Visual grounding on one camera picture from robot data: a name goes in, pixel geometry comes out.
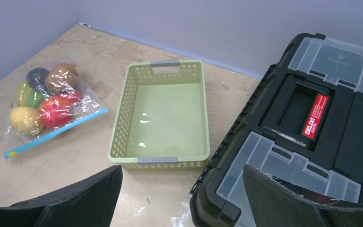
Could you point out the yellow fake lemon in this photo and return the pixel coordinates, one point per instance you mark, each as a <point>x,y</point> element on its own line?
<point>26,120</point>

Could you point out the green yellow fake mango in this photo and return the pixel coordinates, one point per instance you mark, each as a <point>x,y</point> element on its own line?
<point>26,96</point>

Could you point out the red fake apple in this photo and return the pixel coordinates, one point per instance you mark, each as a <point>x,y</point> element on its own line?
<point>55,116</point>

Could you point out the green perforated plastic basket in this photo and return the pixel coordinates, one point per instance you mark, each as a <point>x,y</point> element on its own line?
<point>161,120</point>

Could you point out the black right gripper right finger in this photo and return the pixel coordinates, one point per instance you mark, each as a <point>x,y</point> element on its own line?
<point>278,203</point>

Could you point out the red orange fake tomato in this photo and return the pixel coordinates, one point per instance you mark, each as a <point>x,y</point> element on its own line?
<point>63,99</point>

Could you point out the dark purple fake fruit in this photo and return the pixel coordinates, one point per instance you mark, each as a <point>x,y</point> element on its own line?
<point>36,79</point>

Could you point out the brown fake potato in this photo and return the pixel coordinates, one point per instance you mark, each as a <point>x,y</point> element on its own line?
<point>62,77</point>

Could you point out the clear zip bag blue seal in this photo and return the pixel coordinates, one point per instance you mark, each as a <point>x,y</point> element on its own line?
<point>88,108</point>

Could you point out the black toolbox clear lids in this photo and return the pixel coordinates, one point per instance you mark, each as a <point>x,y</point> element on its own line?
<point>303,124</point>

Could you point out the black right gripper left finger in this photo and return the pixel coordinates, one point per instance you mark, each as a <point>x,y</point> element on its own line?
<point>88,203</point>

